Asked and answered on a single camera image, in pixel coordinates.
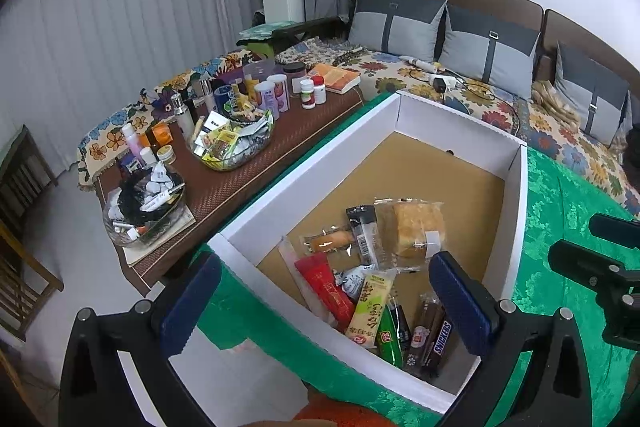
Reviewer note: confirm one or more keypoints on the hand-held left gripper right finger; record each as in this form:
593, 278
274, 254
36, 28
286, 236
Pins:
457, 294

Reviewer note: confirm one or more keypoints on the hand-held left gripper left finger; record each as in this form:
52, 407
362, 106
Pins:
192, 294

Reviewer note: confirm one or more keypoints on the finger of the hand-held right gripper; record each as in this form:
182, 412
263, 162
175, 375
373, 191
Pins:
617, 227
590, 264

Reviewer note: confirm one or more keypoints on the brown chocolate bar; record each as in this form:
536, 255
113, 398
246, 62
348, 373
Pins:
440, 342

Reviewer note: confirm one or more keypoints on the bread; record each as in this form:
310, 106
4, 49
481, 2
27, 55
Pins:
415, 227

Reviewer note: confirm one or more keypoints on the green sausage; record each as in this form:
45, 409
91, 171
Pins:
389, 342

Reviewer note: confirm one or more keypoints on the yellow cracker packet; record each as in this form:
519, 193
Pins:
370, 312

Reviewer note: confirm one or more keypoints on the clear long tube packet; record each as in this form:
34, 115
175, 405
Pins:
289, 262

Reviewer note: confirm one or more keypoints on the grey triangular snack packet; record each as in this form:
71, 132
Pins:
352, 281

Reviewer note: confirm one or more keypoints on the black wafer packet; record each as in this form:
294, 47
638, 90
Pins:
362, 232

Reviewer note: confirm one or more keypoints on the red gold patterned packet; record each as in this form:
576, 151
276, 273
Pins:
325, 289

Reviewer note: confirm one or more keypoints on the yellow corn sausage packet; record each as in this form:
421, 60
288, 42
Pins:
327, 241

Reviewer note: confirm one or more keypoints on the white cardboard box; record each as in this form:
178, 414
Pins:
450, 117

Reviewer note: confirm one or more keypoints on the green patterned tablecloth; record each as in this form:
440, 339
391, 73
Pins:
560, 207

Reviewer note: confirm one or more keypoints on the glass bowl of small items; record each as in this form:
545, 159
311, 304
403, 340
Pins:
142, 212

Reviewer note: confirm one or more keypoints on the floral sofa cover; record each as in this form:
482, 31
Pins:
550, 132

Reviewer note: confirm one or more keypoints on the beige folded cloth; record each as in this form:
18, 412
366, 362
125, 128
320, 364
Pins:
552, 104

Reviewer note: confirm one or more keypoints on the small cream jar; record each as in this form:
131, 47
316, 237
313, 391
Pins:
166, 154

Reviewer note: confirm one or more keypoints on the glass bowl of snack packets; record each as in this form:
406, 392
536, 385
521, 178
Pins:
230, 147

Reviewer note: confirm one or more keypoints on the white pink small bottle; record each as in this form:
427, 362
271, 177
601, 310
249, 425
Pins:
132, 144

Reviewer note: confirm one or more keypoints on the orange small box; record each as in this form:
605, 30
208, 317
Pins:
161, 136

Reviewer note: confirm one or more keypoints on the clear perfume bottle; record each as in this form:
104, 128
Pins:
184, 119

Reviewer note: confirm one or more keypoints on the brown side table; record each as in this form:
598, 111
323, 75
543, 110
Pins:
280, 137

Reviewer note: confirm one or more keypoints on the blue cylindrical can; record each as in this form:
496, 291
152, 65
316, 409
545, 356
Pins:
224, 99

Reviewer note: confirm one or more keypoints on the light wooden chair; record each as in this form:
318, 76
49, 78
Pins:
30, 167

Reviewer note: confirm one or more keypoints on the pink white canister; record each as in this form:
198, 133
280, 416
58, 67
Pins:
265, 97
281, 93

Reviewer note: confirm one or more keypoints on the white power strip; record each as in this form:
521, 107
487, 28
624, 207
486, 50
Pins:
447, 82

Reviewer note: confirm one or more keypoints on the purple translucent cup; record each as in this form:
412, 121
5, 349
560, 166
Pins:
257, 72

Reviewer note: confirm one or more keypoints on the white handheld device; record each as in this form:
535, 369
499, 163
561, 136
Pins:
417, 63

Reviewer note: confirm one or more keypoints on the brown lidded jar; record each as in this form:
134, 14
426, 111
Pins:
294, 74

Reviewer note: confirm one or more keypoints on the orange book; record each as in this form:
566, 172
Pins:
332, 78

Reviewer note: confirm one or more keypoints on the dark comb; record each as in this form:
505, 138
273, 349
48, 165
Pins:
347, 57

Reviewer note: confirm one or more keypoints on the green folded cloth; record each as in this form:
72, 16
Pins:
260, 34

